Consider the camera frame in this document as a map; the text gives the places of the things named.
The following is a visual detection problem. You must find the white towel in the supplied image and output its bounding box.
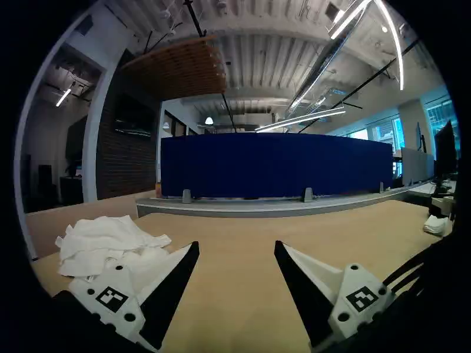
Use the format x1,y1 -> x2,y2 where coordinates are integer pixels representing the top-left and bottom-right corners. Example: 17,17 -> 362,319
422,215 -> 451,235

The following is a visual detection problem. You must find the black cable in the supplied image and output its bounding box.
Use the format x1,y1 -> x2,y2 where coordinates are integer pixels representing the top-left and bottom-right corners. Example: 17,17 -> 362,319
382,254 -> 427,295

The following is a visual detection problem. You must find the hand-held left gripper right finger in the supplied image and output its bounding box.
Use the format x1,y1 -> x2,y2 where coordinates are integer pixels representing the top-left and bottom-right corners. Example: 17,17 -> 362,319
274,241 -> 395,353

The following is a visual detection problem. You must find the grey desk screen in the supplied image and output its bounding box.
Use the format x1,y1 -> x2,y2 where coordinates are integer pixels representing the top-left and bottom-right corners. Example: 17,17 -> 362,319
400,148 -> 436,187

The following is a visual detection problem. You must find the black monitor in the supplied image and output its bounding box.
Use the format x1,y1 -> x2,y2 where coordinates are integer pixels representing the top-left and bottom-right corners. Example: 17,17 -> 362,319
433,120 -> 459,185

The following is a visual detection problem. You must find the blue desk screen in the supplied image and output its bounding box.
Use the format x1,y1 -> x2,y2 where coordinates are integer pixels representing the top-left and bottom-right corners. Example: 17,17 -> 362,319
136,132 -> 435,218

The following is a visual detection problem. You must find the heap of white towels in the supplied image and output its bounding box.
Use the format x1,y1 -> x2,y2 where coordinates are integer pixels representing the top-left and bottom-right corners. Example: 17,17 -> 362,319
55,215 -> 173,284

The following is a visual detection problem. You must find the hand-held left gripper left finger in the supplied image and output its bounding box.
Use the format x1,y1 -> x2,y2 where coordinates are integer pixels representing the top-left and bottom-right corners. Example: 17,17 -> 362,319
69,241 -> 200,352

